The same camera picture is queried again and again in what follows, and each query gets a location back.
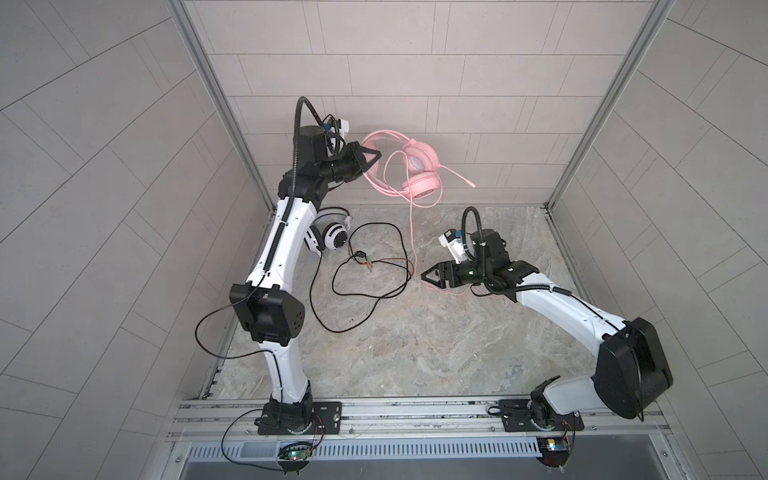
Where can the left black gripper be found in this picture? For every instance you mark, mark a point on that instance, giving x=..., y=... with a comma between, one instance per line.
x=350, y=156

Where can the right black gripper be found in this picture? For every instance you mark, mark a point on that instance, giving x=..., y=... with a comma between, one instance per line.
x=444, y=274

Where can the pink headphones with cable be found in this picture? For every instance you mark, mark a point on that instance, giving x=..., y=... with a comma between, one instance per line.
x=423, y=187

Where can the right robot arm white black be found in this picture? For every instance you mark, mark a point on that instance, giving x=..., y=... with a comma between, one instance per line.
x=631, y=367

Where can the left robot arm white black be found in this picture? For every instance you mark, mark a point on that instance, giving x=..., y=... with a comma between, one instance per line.
x=264, y=305

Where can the right circuit board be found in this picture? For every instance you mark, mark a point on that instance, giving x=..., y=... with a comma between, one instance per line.
x=554, y=451

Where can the circuit board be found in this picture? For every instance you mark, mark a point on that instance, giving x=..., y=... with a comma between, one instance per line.
x=293, y=457
x=554, y=451

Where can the left circuit board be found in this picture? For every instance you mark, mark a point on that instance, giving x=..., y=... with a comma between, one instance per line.
x=293, y=457

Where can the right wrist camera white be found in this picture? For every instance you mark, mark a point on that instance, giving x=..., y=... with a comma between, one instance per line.
x=452, y=240

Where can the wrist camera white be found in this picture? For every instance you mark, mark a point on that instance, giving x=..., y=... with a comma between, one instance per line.
x=336, y=125
x=452, y=240

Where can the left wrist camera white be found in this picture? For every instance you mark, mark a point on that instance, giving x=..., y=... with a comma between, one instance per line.
x=336, y=125

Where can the white black headphones with cable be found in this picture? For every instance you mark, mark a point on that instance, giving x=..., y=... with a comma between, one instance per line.
x=332, y=230

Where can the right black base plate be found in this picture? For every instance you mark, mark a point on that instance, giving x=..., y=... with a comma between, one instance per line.
x=524, y=415

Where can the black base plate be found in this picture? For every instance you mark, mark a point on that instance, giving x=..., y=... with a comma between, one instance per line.
x=324, y=417
x=524, y=415

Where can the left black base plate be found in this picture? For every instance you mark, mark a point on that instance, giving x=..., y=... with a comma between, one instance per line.
x=324, y=417

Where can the aluminium mounting rail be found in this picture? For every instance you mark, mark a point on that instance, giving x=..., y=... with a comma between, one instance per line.
x=391, y=417

